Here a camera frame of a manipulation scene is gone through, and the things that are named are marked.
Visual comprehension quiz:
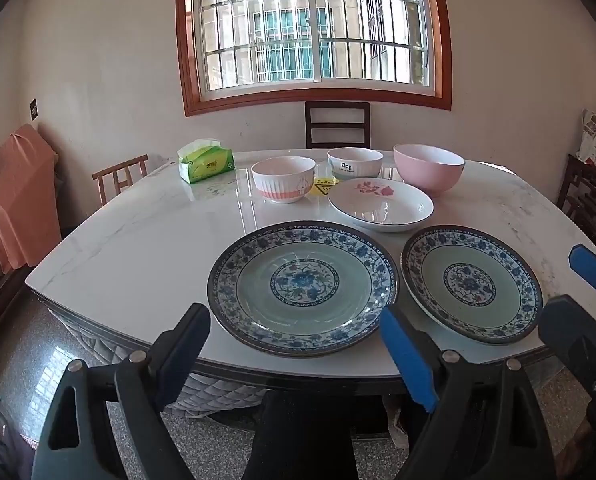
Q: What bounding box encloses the barred window with wooden frame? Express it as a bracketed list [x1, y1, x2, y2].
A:
[174, 0, 453, 117]

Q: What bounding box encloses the pink striped rabbit bowl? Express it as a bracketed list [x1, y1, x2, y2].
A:
[251, 156, 317, 205]

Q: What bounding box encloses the small blue floral plate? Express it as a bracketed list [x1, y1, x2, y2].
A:
[401, 225, 544, 346]

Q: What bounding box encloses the pink cloth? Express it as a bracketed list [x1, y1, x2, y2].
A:
[0, 123, 61, 268]

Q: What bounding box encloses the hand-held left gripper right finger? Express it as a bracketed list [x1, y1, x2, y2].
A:
[380, 306, 551, 480]

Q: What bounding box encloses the light wooden chair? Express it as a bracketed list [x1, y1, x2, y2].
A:
[92, 154, 149, 207]

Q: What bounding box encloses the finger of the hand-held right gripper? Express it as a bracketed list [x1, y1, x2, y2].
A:
[538, 296, 596, 411]
[569, 244, 596, 303]

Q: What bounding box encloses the dark carved wooden chair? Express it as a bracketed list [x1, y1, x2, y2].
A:
[556, 155, 596, 256]

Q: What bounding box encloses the white blue cartoon bowl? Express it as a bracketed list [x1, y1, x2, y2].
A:
[326, 147, 384, 181]

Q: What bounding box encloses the plain pink bowl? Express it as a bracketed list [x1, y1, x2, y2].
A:
[393, 143, 465, 197]

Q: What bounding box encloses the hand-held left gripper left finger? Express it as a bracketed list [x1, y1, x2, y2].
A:
[30, 304, 211, 480]

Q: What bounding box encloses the green tissue pack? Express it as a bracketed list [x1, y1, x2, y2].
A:
[177, 138, 235, 184]

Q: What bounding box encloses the white plate with pink flowers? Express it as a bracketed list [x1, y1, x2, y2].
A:
[327, 178, 435, 233]

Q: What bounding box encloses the large blue floral plate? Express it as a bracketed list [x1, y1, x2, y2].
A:
[207, 221, 399, 359]

